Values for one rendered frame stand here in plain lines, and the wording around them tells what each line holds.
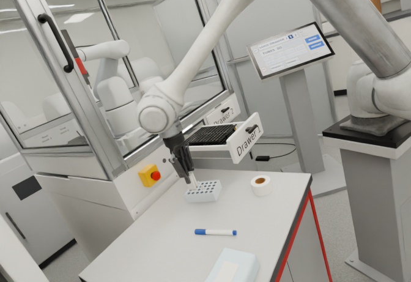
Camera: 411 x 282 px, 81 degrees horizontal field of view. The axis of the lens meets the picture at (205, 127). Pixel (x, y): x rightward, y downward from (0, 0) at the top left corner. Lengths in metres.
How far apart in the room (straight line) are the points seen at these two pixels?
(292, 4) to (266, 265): 2.29
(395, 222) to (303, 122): 0.99
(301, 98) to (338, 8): 1.25
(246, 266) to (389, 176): 0.73
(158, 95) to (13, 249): 0.45
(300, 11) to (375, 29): 1.81
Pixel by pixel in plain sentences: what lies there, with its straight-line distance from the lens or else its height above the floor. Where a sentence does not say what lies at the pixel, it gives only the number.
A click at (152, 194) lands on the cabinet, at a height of 0.78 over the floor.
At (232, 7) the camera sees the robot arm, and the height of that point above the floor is 1.37.
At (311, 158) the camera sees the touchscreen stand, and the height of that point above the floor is 0.19.
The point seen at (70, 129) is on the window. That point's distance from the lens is 1.10.
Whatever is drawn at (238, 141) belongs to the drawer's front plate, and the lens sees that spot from 1.00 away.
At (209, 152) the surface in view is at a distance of 1.06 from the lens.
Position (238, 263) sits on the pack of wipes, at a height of 0.80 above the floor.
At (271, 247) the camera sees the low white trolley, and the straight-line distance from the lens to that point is 0.72.
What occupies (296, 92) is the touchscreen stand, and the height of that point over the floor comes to 0.76.
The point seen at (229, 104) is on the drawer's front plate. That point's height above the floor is 0.91.
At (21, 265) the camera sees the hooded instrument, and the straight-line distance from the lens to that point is 0.69.
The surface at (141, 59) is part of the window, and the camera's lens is 1.16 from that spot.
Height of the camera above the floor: 1.28
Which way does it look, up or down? 17 degrees down
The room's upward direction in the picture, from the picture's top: 20 degrees counter-clockwise
